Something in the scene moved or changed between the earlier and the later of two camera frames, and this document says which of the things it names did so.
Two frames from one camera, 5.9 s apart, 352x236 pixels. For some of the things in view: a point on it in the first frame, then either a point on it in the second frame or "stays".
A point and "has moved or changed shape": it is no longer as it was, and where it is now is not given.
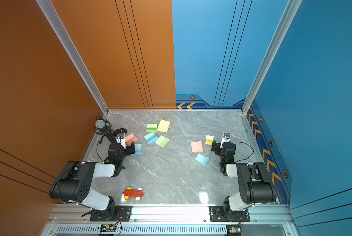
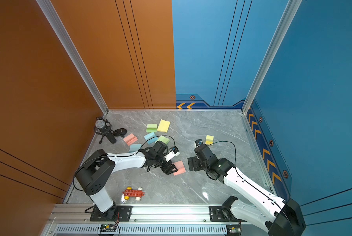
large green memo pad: x=162 y=141 stays
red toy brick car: x=129 y=192 stays
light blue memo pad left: x=137 y=148 stays
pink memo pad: x=197 y=146 has moved or changed shape
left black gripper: x=128 y=151 to x=170 y=170
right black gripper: x=217 y=146 to x=194 y=166
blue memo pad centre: x=151 y=137 stays
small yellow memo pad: x=209 y=139 stays
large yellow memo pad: x=163 y=126 stays
